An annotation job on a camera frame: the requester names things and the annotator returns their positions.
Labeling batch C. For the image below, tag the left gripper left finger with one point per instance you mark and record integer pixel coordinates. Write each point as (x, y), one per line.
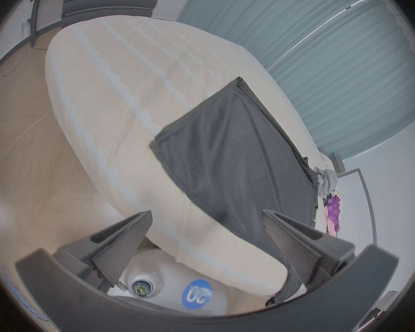
(117, 247)

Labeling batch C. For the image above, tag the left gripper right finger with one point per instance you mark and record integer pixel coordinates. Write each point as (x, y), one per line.
(311, 251)

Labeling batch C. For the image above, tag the black T-shirt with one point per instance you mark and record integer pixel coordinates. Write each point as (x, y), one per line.
(235, 157)

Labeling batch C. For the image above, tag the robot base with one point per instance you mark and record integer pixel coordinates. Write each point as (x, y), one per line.
(169, 282)

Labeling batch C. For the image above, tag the bed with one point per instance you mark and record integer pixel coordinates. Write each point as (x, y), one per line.
(117, 116)

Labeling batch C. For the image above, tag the pink garment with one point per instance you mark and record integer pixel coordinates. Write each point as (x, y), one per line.
(331, 225)

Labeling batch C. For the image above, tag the purple satin garment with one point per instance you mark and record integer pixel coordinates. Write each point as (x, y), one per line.
(333, 209)

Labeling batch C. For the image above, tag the grey garment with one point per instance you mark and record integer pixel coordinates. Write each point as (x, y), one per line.
(326, 182)

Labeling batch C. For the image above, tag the white printed pillow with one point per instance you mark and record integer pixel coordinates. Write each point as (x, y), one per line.
(326, 163)

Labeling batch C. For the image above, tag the grey bedside table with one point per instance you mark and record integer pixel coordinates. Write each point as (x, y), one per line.
(338, 164)

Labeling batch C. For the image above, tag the blue-green curtain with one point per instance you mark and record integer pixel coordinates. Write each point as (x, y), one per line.
(249, 19)
(359, 88)

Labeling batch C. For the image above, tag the black chest of drawers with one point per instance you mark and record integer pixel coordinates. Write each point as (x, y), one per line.
(110, 2)

